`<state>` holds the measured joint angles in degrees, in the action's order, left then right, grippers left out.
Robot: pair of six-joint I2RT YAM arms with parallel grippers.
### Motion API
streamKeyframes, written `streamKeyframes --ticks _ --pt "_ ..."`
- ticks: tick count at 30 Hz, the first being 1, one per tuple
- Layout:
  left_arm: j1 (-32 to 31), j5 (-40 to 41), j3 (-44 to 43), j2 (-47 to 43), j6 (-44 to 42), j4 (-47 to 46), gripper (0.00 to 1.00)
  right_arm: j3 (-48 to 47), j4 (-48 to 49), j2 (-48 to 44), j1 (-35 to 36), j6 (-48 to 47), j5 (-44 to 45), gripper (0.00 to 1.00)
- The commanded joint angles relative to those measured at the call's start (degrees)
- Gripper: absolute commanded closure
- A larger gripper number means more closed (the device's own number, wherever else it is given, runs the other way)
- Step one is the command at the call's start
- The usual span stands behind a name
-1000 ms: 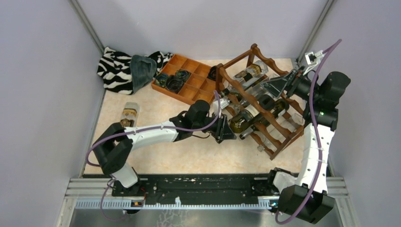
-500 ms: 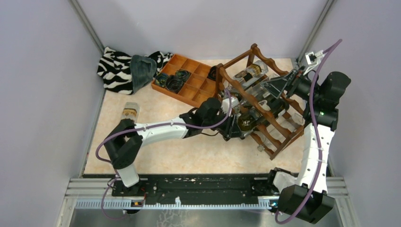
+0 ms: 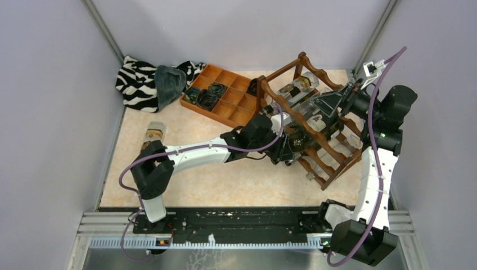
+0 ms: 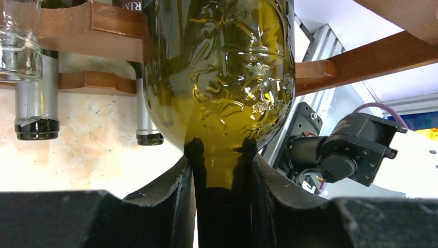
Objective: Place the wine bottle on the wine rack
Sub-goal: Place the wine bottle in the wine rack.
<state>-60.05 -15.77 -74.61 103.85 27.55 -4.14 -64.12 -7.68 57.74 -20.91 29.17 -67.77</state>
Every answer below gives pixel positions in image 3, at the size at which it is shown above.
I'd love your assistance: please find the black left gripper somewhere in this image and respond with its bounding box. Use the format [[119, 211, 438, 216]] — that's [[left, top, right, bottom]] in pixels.
[[250, 126, 296, 161]]

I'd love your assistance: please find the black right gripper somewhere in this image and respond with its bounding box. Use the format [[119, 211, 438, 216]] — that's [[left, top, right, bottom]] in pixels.
[[310, 78, 383, 121]]

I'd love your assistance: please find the wooden wine rack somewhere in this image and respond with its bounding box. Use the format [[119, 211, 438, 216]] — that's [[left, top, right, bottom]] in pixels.
[[255, 51, 396, 191]]

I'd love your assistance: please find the small clear glass bottle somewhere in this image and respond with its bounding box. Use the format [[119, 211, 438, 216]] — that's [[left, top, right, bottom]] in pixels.
[[295, 93, 335, 117]]

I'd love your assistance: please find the dark wine bottle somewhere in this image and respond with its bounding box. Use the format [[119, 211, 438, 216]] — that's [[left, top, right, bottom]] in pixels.
[[285, 111, 344, 158]]

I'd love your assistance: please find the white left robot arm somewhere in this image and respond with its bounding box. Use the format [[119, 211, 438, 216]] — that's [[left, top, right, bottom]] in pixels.
[[130, 113, 294, 233]]

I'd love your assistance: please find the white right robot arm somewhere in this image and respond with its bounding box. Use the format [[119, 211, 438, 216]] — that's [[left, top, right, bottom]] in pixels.
[[317, 85, 418, 267]]

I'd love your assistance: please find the clear liquor bottle gold label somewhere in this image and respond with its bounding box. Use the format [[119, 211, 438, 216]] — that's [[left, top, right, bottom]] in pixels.
[[141, 121, 167, 151]]

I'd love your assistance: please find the black rolled item right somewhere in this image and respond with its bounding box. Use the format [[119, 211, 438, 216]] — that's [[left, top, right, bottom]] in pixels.
[[246, 78, 260, 97]]

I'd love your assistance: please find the orange wooden compartment tray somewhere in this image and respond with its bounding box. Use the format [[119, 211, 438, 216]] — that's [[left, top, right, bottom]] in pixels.
[[179, 65, 257, 128]]

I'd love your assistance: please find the zebra striped cloth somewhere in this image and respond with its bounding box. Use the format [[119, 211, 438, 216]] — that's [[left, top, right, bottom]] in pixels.
[[115, 55, 206, 113]]

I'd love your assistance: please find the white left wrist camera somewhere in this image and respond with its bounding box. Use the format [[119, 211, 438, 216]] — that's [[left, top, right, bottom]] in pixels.
[[270, 113, 290, 134]]

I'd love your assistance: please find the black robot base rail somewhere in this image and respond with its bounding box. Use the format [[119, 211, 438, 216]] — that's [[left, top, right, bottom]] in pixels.
[[79, 206, 331, 252]]

